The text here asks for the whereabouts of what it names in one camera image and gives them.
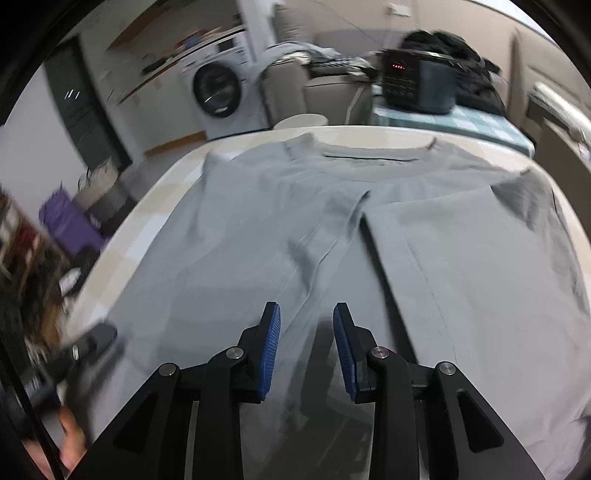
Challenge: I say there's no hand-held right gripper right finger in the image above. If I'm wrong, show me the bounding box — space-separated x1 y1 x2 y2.
332 302 548 480

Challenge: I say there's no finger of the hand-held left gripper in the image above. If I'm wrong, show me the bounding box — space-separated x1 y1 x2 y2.
58 323 118 370

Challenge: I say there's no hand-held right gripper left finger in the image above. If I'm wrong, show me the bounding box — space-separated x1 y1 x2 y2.
69 302 282 480

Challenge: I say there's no grey t-shirt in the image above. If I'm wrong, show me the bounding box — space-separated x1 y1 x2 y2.
69 131 591 480

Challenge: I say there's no pale grey clothes heap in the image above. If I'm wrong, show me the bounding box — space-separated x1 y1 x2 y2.
263 41 342 70

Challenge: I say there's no person's left hand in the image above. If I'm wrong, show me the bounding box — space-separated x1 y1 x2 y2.
58 406 90 472

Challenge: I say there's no wooden shoe rack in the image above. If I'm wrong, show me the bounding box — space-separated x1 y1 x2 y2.
0 189 70 324

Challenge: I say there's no purple bag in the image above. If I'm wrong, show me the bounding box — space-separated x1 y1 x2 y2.
39 191 109 252

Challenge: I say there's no white woven basket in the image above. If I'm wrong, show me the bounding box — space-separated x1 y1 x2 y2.
76 159 121 208

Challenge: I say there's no round white stool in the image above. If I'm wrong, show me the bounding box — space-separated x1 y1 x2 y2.
272 113 328 130

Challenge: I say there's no dark glass door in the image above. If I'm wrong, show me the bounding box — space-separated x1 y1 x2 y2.
44 39 134 171

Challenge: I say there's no grey sofa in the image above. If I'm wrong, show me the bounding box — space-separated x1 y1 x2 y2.
263 32 384 127

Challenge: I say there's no white washing machine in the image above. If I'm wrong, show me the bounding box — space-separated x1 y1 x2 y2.
178 34 269 139

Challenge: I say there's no black power station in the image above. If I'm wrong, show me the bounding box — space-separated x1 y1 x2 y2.
381 48 458 114

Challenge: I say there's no houndstooth pillow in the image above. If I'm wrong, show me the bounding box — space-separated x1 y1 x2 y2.
309 55 375 75

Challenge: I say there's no black jacket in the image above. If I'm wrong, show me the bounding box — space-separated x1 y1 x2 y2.
402 30 509 116

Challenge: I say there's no beige upholstered seat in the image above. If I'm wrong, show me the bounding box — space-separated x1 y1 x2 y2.
510 23 591 171

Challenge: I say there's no black braided cable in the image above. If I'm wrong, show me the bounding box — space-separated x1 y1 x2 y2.
0 344 68 480

